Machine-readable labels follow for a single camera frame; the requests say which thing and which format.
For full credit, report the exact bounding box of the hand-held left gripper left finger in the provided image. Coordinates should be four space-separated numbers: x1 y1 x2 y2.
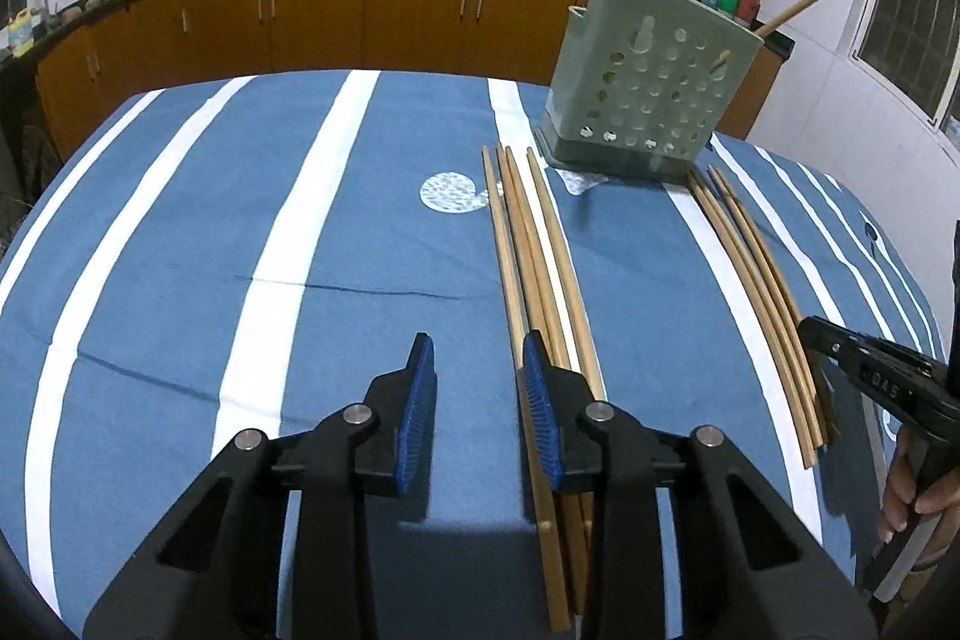
82 332 437 640

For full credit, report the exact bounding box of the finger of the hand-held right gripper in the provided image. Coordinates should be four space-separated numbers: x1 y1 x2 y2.
797 314 947 438

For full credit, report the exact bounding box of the blue white striped tablecloth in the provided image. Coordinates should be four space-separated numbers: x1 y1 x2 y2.
0 70 953 640

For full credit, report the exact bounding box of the yellow detergent jug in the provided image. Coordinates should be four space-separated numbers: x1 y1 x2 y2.
6 6 37 58

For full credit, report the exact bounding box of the pale green perforated utensil holder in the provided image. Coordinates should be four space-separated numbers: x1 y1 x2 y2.
536 0 764 185

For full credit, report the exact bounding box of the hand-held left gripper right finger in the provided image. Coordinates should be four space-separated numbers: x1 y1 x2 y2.
521 331 878 640

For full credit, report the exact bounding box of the person's right hand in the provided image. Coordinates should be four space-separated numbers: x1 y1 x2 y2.
881 452 960 567

